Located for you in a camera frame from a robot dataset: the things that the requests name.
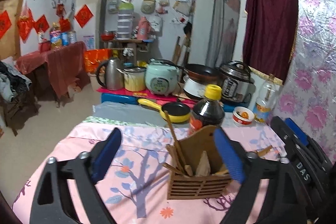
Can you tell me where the wooden slatted utensil holder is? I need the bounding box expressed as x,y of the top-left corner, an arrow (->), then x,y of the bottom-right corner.
164,125 -> 231,200

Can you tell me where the wooden chopstick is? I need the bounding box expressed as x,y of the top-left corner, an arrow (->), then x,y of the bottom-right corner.
257,145 -> 273,157
164,111 -> 187,173

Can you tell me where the clear plastic bottle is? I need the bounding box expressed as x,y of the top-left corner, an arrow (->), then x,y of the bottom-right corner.
253,74 -> 276,123

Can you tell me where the red white small bowl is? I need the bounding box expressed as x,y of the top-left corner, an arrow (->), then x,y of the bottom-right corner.
232,106 -> 255,127

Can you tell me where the pink deer print tablecloth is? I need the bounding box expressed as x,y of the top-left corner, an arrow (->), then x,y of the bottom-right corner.
12,122 -> 284,223

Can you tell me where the black silver pressure cooker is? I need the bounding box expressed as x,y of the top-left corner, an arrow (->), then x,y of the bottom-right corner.
218,61 -> 253,103

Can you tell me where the dark soy sauce bottle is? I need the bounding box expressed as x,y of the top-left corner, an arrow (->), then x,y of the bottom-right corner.
188,84 -> 225,136

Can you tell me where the chair with grey jacket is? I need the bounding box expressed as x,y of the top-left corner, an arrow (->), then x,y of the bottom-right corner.
1,61 -> 38,136

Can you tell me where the red cloth covered table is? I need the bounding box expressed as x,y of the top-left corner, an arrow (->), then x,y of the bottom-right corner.
16,42 -> 90,105

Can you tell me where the stainless steel electric kettle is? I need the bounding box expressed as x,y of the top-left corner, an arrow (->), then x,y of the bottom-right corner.
96,57 -> 124,91

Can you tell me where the cream pot with lid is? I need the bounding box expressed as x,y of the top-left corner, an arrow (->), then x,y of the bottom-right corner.
118,67 -> 146,92

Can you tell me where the dark wok on white cooker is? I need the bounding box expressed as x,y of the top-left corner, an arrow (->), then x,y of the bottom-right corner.
183,64 -> 219,100

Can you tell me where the yellow small frying pan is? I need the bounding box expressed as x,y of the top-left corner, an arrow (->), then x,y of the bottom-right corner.
137,98 -> 191,123

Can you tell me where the red gift box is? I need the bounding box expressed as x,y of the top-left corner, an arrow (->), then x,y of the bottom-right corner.
84,49 -> 112,73

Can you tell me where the mint green rice cooker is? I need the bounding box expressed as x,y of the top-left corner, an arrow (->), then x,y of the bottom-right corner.
145,59 -> 181,96

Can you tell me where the yellow cooking oil bottle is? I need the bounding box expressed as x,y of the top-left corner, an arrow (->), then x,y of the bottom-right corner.
50,22 -> 62,49

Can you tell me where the pink thermos flask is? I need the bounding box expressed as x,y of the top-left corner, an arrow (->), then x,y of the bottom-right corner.
137,16 -> 151,40

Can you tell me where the stacked grey steamer tower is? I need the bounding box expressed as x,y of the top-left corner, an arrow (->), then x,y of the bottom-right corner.
117,2 -> 134,40

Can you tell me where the white refrigerator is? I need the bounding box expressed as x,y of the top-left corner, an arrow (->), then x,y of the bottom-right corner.
73,0 -> 106,50

